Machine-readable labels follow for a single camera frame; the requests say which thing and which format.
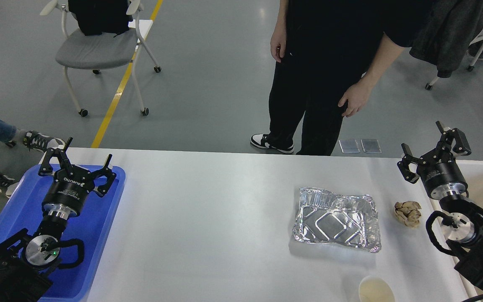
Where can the blue plastic tray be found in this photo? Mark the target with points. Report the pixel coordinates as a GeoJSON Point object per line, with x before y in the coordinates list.
{"type": "Point", "coordinates": [24, 210]}

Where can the metal floor plate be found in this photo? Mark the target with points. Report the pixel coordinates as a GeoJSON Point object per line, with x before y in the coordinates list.
{"type": "Point", "coordinates": [371, 146]}
{"type": "Point", "coordinates": [349, 146]}

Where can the black bag on chair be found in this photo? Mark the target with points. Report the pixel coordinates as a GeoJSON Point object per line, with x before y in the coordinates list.
{"type": "Point", "coordinates": [95, 17]}

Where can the crumpled brown paper ball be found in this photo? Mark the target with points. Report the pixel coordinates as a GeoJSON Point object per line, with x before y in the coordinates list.
{"type": "Point", "coordinates": [408, 213]}

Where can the crumpled aluminium foil tray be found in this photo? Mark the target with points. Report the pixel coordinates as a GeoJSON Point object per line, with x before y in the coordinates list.
{"type": "Point", "coordinates": [325, 217]}

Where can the dark grey hanging jacket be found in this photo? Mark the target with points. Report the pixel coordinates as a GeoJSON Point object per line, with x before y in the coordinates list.
{"type": "Point", "coordinates": [444, 39]}

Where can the right metal floor plate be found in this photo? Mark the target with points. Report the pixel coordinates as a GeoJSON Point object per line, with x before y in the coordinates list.
{"type": "Point", "coordinates": [371, 146]}

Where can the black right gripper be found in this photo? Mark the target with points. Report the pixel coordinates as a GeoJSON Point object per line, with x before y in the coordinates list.
{"type": "Point", "coordinates": [441, 176]}

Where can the person in black clothes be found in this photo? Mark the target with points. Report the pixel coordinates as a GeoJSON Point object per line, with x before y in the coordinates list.
{"type": "Point", "coordinates": [329, 55]}

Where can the left metal floor plate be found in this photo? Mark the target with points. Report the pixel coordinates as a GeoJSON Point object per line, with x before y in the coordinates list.
{"type": "Point", "coordinates": [349, 146]}

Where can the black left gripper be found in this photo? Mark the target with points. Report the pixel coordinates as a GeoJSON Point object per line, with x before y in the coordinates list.
{"type": "Point", "coordinates": [72, 185]}

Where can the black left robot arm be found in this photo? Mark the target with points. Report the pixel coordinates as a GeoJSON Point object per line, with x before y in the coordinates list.
{"type": "Point", "coordinates": [26, 261]}

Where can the white paper cup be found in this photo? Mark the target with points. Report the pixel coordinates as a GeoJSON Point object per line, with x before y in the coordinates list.
{"type": "Point", "coordinates": [375, 289]}

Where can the grey white rolling chair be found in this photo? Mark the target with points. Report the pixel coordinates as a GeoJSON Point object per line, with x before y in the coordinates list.
{"type": "Point", "coordinates": [97, 53]}

